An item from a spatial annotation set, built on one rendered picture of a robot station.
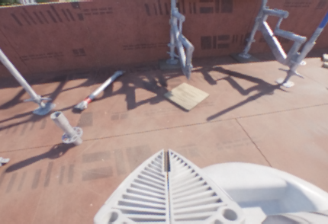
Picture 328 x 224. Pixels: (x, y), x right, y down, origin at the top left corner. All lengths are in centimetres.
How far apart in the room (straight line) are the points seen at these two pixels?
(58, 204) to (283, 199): 93
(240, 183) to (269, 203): 12
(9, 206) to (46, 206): 20
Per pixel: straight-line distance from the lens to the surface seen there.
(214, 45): 218
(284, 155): 111
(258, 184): 49
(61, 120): 91
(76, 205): 88
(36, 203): 101
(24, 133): 142
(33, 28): 215
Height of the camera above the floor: 75
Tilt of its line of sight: 44 degrees down
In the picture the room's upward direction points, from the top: 2 degrees counter-clockwise
